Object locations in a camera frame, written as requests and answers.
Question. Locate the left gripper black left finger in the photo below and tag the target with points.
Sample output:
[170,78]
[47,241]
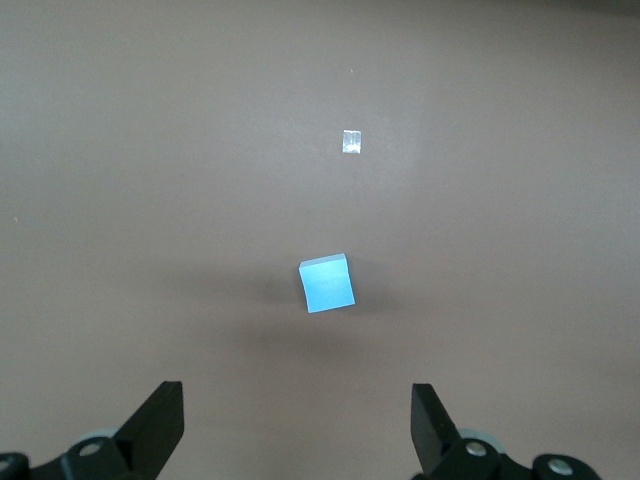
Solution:
[145,435]

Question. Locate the small clear tape piece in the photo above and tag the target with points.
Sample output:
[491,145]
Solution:
[351,142]

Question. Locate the light blue foam cube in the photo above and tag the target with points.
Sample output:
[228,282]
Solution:
[327,285]

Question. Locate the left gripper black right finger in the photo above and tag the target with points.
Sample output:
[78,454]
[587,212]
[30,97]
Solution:
[435,435]

